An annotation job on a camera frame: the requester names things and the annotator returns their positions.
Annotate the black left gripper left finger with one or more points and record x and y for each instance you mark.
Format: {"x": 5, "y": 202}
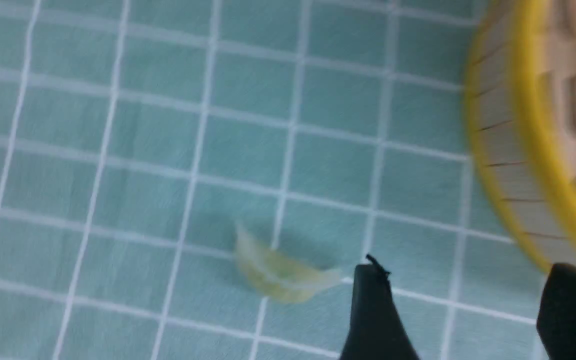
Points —
{"x": 376, "y": 331}

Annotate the green checked tablecloth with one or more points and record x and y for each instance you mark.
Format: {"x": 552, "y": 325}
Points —
{"x": 134, "y": 134}

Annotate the pale green dumpling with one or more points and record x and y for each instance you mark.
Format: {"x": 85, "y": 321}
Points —
{"x": 277, "y": 276}

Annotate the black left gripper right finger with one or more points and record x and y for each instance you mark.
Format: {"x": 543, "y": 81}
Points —
{"x": 556, "y": 320}

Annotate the bamboo steamer tray yellow rim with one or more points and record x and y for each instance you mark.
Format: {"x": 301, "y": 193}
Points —
{"x": 520, "y": 109}

